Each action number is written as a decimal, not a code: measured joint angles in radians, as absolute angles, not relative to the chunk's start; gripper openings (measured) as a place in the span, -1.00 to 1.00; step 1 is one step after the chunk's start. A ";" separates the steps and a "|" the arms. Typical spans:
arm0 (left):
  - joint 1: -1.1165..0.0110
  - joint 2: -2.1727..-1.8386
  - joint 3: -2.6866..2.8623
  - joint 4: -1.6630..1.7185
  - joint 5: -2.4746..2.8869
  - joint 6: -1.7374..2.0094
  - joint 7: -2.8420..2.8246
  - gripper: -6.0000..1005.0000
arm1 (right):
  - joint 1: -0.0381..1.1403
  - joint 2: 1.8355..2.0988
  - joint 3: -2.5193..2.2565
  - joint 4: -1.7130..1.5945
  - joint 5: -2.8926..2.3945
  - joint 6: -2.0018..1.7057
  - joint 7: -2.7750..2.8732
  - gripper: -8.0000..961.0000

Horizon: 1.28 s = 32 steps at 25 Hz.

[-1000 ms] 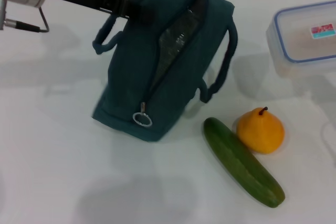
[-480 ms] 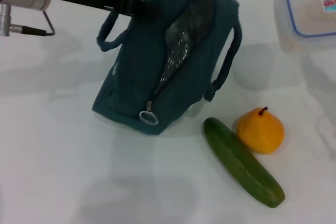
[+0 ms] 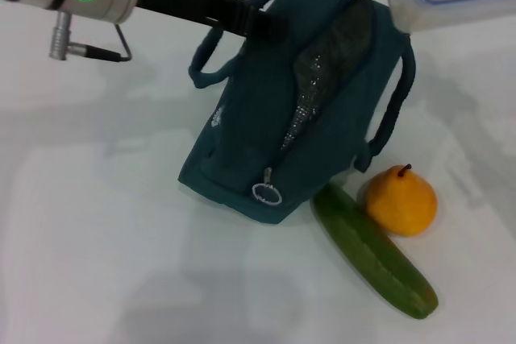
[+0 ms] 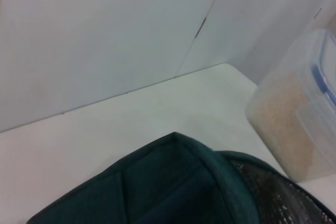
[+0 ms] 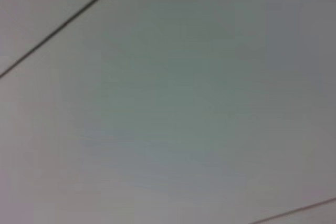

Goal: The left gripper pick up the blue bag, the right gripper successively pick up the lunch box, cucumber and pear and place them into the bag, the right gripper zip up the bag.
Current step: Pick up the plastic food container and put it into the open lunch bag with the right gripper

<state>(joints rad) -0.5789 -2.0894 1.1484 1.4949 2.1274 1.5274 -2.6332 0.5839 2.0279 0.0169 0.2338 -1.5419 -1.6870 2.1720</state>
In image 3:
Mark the dark teal fabric lunch bag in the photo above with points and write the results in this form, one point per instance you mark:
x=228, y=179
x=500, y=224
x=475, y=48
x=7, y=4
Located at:
x=250, y=118

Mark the green cucumber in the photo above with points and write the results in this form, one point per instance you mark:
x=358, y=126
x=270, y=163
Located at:
x=375, y=255

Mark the orange yellow pear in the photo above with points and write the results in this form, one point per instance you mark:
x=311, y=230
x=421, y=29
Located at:
x=403, y=203

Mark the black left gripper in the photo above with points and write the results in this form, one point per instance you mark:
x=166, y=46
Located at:
x=193, y=3

